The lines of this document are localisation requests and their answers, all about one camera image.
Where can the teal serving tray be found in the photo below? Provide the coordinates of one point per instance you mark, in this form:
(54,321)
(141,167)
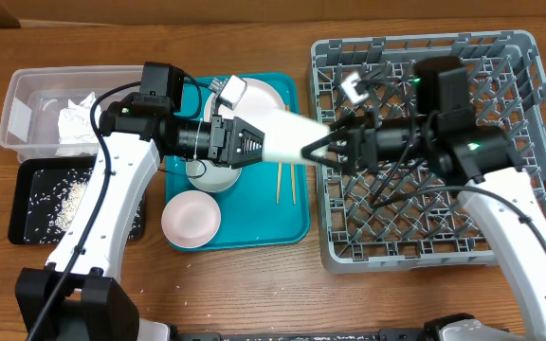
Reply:
(250,214)

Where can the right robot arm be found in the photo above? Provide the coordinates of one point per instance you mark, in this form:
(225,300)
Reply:
(477,164)

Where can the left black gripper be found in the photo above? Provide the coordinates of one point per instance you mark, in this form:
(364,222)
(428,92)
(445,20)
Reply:
(227,141)

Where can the white paper cup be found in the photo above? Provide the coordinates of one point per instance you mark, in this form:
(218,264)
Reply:
(286,133)

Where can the large white plate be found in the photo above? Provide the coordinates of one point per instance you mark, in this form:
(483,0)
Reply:
(258,96)

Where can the white napkin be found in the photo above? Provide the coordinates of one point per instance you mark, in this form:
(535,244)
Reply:
(76,135)

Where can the wooden chopstick left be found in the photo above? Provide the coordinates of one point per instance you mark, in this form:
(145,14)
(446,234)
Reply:
(279,183)

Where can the black rectangular tray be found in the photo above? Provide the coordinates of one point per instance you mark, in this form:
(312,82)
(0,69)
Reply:
(18,213)

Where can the wooden chopstick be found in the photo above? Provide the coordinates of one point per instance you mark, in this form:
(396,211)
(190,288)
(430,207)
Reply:
(293,182)
(279,183)

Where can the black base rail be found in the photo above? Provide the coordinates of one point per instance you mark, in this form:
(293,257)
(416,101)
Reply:
(460,326)

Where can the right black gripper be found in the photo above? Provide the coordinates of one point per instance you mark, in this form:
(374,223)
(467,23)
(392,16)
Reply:
(361,141)

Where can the clear plastic waste bin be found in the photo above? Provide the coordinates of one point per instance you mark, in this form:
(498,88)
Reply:
(35,97)

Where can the pile of rice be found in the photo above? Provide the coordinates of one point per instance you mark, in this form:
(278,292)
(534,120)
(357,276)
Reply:
(54,199)

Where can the pink small bowl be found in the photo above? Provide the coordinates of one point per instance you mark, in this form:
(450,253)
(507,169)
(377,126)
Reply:
(191,219)

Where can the wooden chopstick right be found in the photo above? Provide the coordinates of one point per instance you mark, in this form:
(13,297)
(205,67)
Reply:
(293,182)

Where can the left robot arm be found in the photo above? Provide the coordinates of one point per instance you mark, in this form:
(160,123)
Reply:
(77,295)

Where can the grey dishwasher rack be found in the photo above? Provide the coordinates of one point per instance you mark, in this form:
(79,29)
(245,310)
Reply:
(399,220)

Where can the grey bowl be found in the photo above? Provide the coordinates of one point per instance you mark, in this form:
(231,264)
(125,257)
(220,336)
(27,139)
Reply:
(208,177)

